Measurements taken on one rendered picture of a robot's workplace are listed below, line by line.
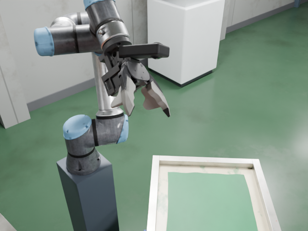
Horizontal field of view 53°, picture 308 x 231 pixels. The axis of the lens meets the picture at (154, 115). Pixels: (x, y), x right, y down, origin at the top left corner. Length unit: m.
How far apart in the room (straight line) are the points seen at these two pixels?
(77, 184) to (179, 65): 2.99
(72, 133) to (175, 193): 0.64
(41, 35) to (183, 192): 1.05
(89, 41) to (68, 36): 0.05
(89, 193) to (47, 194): 1.58
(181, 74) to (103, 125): 2.96
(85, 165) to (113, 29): 0.74
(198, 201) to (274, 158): 1.90
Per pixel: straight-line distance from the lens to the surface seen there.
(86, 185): 1.38
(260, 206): 1.62
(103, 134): 1.26
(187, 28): 3.91
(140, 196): 2.81
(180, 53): 4.03
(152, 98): 0.74
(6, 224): 1.09
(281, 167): 3.30
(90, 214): 1.52
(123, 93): 0.63
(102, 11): 0.77
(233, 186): 1.67
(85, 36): 0.86
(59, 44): 0.86
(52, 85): 4.07
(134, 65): 0.71
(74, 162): 1.34
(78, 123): 1.27
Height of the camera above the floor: 2.17
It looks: 36 degrees down
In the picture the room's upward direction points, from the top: straight up
